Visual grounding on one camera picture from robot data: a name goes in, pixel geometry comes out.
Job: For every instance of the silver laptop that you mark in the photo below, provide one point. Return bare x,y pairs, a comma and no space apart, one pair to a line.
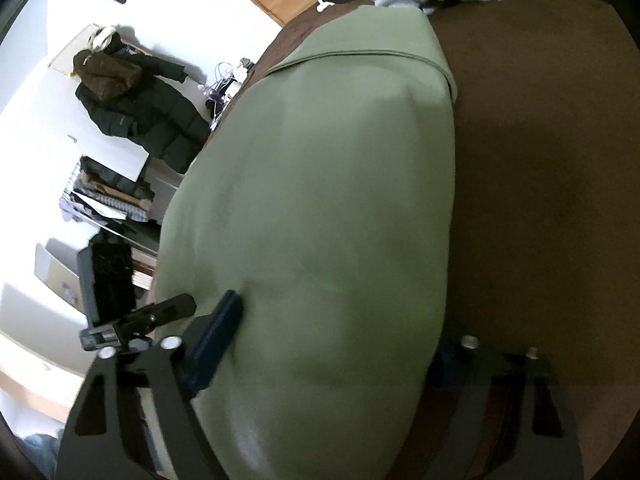
55,275

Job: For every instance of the light green jacket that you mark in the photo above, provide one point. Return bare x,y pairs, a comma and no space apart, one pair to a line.
325,185

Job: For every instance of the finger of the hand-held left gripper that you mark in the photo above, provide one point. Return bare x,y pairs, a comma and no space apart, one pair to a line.
170,307

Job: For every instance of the white hat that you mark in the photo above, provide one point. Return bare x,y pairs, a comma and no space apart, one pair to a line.
102,37

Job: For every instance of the black rectangular box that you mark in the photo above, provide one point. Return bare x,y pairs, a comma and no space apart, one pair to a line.
112,280

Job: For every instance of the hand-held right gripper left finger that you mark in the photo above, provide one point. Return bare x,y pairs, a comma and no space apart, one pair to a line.
215,340

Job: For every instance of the black puffer jacket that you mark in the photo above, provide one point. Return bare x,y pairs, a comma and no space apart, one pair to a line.
150,120

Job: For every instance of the brown bed blanket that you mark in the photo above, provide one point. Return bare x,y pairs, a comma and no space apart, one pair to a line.
540,160

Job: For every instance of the wooden board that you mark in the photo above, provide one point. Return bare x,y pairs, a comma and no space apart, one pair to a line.
35,395

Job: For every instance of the blue cloth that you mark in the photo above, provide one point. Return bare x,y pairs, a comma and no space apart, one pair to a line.
42,457

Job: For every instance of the shelf of folded clothes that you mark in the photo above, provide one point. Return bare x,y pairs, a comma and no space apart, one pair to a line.
110,195

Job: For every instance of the stack of books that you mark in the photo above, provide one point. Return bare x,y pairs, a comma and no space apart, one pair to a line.
142,272

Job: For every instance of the brown fuzzy bag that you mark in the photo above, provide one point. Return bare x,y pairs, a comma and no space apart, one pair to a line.
107,77

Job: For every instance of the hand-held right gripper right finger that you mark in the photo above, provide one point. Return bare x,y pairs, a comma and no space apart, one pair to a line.
480,375

